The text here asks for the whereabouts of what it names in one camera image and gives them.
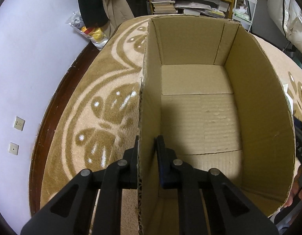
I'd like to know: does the stack of books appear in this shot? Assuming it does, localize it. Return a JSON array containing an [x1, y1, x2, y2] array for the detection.
[[151, 0, 178, 14]]

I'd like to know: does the beige brown patterned rug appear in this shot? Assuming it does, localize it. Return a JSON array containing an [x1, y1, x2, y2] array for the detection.
[[41, 16, 302, 234]]

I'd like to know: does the brown cardboard box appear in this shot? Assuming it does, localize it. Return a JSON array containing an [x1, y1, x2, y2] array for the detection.
[[139, 15, 295, 234]]

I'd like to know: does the plastic bag with yellow items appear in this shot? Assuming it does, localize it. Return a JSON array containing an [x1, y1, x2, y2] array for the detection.
[[65, 11, 108, 50]]

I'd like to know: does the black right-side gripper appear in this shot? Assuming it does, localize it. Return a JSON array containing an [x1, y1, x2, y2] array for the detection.
[[292, 115, 302, 196]]

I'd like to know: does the beige hanging coat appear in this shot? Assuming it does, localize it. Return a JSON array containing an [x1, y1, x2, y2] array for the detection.
[[102, 0, 134, 37]]

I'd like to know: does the lower wall socket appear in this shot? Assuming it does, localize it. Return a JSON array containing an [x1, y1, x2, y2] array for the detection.
[[8, 142, 19, 155]]

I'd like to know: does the black hanging coat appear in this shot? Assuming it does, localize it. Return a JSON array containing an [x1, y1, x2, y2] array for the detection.
[[78, 0, 109, 28]]

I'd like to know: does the wall socket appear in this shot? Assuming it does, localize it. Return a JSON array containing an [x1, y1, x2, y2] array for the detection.
[[14, 116, 25, 131], [8, 142, 19, 155]]

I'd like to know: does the upper wall socket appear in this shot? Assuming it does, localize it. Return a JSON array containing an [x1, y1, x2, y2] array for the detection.
[[14, 116, 25, 131]]

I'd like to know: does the white metal trolley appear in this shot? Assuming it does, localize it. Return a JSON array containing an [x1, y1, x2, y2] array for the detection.
[[232, 0, 258, 32]]

